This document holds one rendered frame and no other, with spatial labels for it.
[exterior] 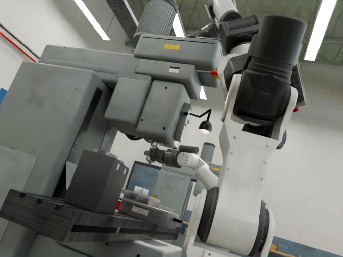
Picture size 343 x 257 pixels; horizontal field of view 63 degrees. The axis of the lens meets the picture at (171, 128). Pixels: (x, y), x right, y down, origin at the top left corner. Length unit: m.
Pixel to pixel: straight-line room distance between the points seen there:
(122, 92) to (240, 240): 1.05
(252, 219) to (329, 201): 7.44
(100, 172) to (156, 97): 0.63
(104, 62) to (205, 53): 0.59
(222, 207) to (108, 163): 0.44
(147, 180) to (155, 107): 7.01
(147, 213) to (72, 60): 1.02
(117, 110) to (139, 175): 7.07
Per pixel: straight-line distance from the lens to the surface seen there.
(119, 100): 1.52
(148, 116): 1.44
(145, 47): 1.63
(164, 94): 1.47
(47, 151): 1.49
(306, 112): 8.68
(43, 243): 1.49
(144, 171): 8.49
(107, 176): 0.97
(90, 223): 0.89
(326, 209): 8.09
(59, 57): 1.91
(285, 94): 0.79
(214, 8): 1.36
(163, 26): 1.79
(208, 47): 1.53
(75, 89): 1.55
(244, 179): 0.74
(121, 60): 1.67
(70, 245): 1.40
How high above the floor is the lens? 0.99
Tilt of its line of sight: 16 degrees up
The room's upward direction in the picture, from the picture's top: 17 degrees clockwise
